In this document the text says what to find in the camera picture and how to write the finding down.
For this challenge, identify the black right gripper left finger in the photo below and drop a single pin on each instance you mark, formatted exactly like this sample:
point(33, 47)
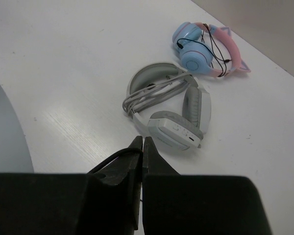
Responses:
point(104, 201)

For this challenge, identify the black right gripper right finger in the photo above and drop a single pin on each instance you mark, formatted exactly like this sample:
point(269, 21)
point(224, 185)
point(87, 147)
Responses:
point(176, 204)

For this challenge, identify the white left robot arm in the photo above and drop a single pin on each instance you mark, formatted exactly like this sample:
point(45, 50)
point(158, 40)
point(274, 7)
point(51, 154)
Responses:
point(14, 152)

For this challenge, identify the white grey headphones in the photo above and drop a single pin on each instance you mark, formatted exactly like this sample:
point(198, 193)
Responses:
point(157, 83)

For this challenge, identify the pink blue cat-ear headphones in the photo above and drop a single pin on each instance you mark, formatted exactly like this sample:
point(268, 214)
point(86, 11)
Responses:
point(197, 57)

